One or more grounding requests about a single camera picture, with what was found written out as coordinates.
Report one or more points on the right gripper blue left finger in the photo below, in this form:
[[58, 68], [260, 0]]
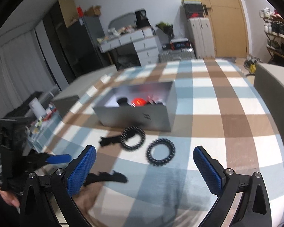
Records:
[[36, 208]]

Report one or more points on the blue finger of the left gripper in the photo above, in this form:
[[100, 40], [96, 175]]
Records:
[[58, 159]]

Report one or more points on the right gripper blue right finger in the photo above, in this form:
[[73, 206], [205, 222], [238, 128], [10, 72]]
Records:
[[254, 207]]

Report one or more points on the black long hair clip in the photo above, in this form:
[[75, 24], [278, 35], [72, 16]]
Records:
[[105, 177], [106, 141]]

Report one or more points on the black claw hair clip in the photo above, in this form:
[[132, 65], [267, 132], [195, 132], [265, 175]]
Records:
[[123, 101]]

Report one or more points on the red round badge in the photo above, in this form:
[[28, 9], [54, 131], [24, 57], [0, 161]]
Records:
[[138, 102]]

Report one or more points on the small red clear hair clip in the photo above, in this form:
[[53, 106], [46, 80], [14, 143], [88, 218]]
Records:
[[151, 100]]

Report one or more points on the person's left hand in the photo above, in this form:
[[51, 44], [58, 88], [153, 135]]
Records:
[[10, 198]]

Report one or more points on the grey left nightstand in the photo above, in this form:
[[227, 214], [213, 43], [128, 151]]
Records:
[[69, 96]]

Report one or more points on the grey nightstand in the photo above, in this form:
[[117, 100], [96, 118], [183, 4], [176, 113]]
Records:
[[269, 82], [69, 96]]

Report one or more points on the white thermos bottle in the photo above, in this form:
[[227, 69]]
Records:
[[37, 108]]

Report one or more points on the checkered plaid tablecloth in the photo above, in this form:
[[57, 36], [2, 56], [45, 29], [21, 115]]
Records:
[[217, 108]]

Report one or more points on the silver grey open box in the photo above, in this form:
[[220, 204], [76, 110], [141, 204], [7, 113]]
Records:
[[148, 117]]

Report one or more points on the black refrigerator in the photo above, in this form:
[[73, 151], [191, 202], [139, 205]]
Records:
[[84, 34]]

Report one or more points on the dark wardrobe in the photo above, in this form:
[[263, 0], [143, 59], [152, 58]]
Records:
[[56, 23]]

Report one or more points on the grey right nightstand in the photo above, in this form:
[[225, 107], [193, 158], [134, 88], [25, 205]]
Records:
[[269, 82]]

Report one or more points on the white drawer desk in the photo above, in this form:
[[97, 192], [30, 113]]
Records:
[[146, 45]]

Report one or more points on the silver aluminium suitcase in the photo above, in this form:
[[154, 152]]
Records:
[[176, 55]]

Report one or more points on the grey arched mirror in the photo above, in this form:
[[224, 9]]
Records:
[[125, 20]]

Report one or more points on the open cardboard box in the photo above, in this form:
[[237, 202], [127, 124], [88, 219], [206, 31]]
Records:
[[93, 11]]

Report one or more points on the black red box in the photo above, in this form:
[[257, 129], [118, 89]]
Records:
[[176, 44]]

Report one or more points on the green flower bouquet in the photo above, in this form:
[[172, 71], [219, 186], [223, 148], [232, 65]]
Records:
[[167, 29]]

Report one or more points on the wooden shoe rack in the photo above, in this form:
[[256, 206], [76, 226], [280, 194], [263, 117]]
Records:
[[274, 31]]

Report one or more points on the white upright suitcase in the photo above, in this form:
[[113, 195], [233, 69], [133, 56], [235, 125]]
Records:
[[201, 36]]

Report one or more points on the black shoe box stack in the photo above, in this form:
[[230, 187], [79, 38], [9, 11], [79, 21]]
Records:
[[195, 10]]

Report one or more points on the wooden door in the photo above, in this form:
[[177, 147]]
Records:
[[228, 26]]

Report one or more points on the yellow shoe box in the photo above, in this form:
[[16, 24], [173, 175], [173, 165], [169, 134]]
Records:
[[191, 2]]

